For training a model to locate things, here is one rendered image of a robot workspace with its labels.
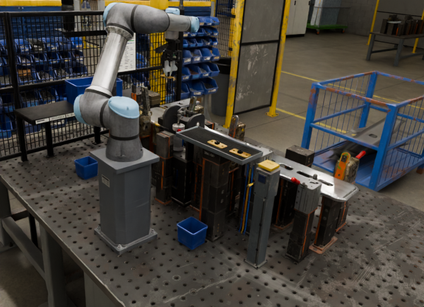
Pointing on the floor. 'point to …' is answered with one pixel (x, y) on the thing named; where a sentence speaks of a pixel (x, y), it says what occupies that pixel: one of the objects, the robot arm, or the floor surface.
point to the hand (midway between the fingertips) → (167, 73)
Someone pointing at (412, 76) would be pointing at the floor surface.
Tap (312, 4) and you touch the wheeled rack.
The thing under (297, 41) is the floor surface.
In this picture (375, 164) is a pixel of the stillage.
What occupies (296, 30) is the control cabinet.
